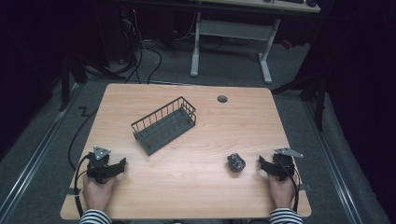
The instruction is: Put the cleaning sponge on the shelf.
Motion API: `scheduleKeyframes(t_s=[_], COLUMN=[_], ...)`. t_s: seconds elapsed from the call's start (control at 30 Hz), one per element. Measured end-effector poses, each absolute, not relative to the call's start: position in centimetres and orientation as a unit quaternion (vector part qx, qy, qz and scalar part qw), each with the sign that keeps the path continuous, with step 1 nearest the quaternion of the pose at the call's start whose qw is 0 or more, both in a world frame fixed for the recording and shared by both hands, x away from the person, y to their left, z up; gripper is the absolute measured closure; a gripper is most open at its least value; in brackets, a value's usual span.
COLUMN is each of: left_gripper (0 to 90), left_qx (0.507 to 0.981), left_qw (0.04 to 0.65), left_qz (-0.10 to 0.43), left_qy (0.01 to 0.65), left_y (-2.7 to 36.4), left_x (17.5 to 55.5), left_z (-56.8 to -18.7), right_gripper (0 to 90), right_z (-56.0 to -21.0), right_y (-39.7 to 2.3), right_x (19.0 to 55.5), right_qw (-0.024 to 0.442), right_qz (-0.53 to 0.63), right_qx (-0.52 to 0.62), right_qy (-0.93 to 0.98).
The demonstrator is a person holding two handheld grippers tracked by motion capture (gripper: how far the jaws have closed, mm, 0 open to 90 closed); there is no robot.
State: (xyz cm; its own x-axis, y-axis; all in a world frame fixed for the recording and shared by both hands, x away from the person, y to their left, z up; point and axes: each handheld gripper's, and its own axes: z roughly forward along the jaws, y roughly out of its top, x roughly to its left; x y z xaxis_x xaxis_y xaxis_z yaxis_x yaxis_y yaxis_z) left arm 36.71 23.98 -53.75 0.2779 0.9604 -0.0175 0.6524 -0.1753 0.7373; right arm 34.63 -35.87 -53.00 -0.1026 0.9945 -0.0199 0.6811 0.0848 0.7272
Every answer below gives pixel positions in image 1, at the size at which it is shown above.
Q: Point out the person's left hand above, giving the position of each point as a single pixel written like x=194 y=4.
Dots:
x=98 y=194

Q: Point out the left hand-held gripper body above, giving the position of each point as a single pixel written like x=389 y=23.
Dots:
x=98 y=168

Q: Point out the black metal stand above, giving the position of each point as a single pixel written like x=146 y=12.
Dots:
x=314 y=93
x=66 y=84

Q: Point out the dark ball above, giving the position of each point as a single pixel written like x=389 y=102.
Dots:
x=236 y=162

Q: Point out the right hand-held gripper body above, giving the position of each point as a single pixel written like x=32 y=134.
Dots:
x=284 y=163

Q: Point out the white-legged wooden desk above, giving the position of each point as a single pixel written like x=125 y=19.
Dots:
x=236 y=30

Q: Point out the metal floor rail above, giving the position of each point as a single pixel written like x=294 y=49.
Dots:
x=336 y=165
x=34 y=161

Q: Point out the person's right hand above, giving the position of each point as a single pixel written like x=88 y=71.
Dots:
x=281 y=193

